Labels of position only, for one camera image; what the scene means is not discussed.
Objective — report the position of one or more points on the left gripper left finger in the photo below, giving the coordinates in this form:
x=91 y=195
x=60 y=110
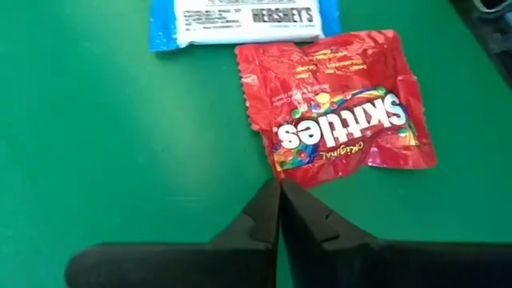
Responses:
x=248 y=256

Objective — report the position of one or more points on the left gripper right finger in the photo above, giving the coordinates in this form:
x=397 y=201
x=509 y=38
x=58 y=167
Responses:
x=320 y=256

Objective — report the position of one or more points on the red Skittles candy pack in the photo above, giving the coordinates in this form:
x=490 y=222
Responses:
x=332 y=112

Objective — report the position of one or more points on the green table mat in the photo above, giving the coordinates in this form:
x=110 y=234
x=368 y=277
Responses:
x=120 y=140

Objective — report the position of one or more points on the white blue Hershey's bar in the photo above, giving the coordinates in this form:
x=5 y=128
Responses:
x=244 y=20

